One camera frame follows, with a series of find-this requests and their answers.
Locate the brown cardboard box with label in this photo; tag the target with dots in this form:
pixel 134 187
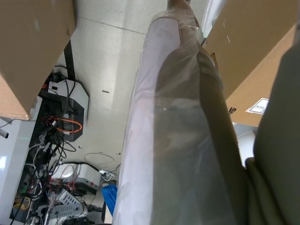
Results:
pixel 248 47

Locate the white and grey device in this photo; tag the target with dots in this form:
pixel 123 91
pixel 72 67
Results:
pixel 86 174

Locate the grey-green fabric cover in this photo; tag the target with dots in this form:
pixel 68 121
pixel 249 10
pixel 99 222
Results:
pixel 279 152

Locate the white cabinet panel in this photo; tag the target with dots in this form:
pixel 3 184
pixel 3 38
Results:
pixel 14 152

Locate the perforated silver metal bracket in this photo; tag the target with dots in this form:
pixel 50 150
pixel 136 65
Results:
pixel 68 205

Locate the pale grey metal beam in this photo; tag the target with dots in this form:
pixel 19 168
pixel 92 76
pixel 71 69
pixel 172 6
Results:
pixel 209 14

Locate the large brown cardboard box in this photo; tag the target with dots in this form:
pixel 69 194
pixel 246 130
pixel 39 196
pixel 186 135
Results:
pixel 30 47

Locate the white rounded base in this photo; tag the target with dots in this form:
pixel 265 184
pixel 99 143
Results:
pixel 246 143

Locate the white roll in clear plastic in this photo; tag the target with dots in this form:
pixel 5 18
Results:
pixel 164 140

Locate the white and black control unit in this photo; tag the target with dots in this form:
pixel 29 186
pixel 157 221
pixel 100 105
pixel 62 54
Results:
pixel 75 98

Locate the blue plastic bag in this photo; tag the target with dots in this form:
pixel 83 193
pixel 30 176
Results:
pixel 109 197

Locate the white shipping label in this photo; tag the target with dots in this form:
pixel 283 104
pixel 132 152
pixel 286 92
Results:
pixel 259 106

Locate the white plug adapter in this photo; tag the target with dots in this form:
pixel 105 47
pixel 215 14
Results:
pixel 106 174

